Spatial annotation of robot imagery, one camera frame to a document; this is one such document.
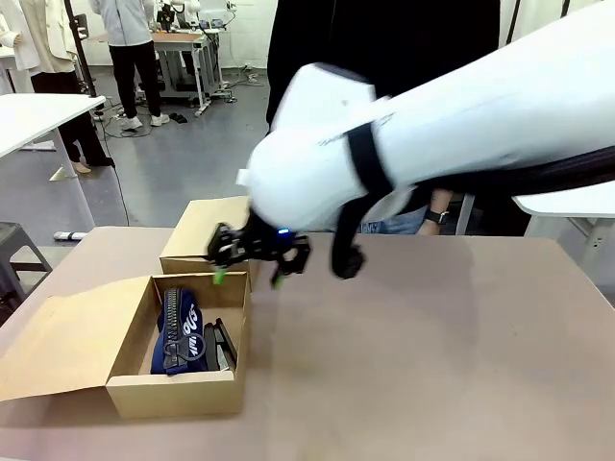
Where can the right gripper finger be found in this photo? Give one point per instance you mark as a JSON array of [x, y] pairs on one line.
[[220, 276], [277, 279]]

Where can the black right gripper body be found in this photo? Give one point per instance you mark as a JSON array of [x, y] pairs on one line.
[[259, 247]]

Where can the small cardboard box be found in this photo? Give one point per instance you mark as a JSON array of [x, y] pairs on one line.
[[202, 225]]

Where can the navy blue zipper pouch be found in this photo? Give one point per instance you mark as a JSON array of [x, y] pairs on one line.
[[180, 331]]

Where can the black stapler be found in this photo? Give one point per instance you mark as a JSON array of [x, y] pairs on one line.
[[221, 346]]

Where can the person's left forearm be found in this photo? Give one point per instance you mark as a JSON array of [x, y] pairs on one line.
[[441, 199]]

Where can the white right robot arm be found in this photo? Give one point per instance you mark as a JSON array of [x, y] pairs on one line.
[[432, 139]]

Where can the large open cardboard box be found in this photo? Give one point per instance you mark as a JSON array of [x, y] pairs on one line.
[[168, 394]]

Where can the person's left hand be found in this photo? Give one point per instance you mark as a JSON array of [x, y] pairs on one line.
[[427, 228]]

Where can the black smartwatch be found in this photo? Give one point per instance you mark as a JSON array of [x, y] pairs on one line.
[[438, 217]]

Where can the background workbench with brown top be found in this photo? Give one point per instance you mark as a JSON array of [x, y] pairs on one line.
[[187, 57]]

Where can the grey metal stool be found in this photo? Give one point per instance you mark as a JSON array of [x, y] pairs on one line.
[[14, 249]]

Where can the bystander in grey jacket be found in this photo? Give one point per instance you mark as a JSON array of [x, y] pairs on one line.
[[130, 48]]

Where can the person in black sweater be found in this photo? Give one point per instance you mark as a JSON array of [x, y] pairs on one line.
[[384, 43]]

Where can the white table with white legs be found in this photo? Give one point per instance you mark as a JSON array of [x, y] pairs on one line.
[[33, 117]]

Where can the background white robot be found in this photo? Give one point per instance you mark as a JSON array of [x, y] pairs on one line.
[[180, 9]]

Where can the black tripod pole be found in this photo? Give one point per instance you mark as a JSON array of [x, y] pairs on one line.
[[81, 53]]

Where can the bystander in cream coat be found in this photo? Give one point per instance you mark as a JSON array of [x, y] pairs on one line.
[[48, 53]]

